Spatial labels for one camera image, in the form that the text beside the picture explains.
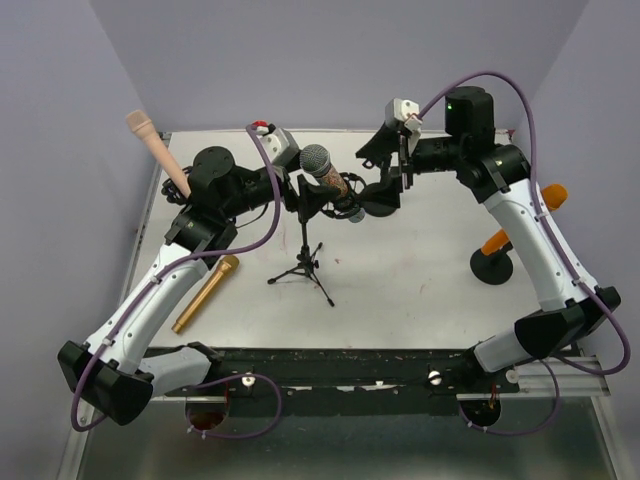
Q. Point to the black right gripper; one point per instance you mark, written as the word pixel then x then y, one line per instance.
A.
pixel 385 142

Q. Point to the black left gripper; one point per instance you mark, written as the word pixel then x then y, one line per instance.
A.
pixel 312 199

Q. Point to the glitter silver-head microphone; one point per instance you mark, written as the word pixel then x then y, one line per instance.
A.
pixel 332 180

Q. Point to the gold microphone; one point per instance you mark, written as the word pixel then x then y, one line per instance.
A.
pixel 225 268

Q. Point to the black round-base clip stand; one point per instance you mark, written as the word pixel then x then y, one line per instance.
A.
pixel 381 198

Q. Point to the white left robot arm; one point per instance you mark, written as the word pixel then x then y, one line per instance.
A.
pixel 111 370

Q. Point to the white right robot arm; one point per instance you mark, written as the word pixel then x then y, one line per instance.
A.
pixel 572 304

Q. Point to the black round-base orange-mic stand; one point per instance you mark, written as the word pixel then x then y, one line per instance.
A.
pixel 493 269

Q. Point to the orange microphone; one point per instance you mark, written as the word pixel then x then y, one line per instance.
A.
pixel 518 214

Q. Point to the pink beige microphone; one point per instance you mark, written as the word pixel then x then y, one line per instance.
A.
pixel 143 128

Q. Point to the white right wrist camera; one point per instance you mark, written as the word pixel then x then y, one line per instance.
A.
pixel 401 115

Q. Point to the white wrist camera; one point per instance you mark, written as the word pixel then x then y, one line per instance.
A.
pixel 280 145
pixel 401 115

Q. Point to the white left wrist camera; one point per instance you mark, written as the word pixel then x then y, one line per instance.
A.
pixel 280 145

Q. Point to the black round-base shock-mount stand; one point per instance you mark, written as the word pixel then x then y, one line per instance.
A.
pixel 172 193

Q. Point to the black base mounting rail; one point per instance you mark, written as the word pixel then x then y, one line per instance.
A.
pixel 342 382

